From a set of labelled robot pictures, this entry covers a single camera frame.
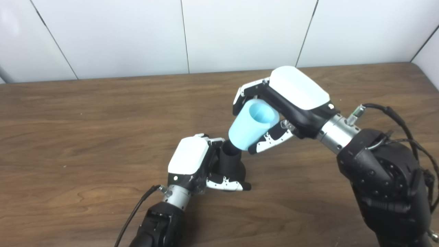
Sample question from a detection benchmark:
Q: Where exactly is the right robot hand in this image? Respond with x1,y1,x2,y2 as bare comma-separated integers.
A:
233,66,341,155

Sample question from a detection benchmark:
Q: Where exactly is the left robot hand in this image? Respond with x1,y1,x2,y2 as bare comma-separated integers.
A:
167,134,252,196

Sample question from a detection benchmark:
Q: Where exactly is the black nozzle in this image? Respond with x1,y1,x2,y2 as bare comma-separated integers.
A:
213,140,247,192

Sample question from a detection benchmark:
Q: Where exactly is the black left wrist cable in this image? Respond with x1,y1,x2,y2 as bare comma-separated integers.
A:
114,185,172,247

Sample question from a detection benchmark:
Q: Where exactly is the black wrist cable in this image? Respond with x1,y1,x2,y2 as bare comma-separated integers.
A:
346,103,439,242
114,185,172,247

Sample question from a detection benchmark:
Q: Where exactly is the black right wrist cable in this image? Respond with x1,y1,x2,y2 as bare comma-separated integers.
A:
346,103,439,242

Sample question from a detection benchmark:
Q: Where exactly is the grey corner post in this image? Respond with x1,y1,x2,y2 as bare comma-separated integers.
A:
0,65,16,83

